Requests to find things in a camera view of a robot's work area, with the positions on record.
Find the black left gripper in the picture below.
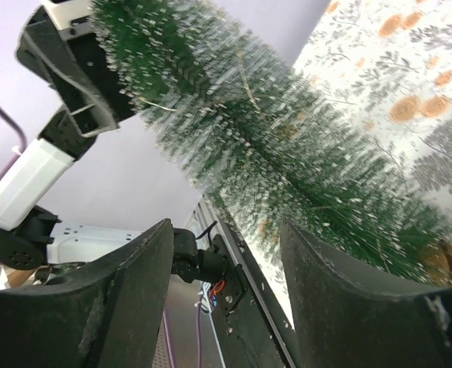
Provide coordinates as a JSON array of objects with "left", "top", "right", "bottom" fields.
[{"left": 16, "top": 5, "right": 134, "bottom": 137}]

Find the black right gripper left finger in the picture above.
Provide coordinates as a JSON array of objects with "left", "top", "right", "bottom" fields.
[{"left": 0, "top": 219, "right": 173, "bottom": 367}]

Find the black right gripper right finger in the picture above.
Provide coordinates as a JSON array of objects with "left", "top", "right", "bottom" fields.
[{"left": 281, "top": 220, "right": 452, "bottom": 367}]

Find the small green christmas tree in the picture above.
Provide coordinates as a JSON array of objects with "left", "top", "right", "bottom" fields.
[{"left": 91, "top": 1, "right": 448, "bottom": 286}]

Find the thin wire light string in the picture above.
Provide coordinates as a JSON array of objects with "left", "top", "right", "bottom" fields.
[{"left": 137, "top": 49, "right": 265, "bottom": 116}]

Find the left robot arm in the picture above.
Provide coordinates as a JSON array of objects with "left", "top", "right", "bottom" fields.
[{"left": 0, "top": 1, "right": 134, "bottom": 270}]

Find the floral paper mat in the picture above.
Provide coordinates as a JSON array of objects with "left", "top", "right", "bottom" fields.
[{"left": 240, "top": 0, "right": 452, "bottom": 330}]

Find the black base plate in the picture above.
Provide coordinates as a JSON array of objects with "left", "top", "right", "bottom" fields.
[{"left": 172, "top": 199, "right": 300, "bottom": 367}]

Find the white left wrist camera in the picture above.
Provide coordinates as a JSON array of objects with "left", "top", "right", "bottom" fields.
[{"left": 41, "top": 0, "right": 91, "bottom": 31}]

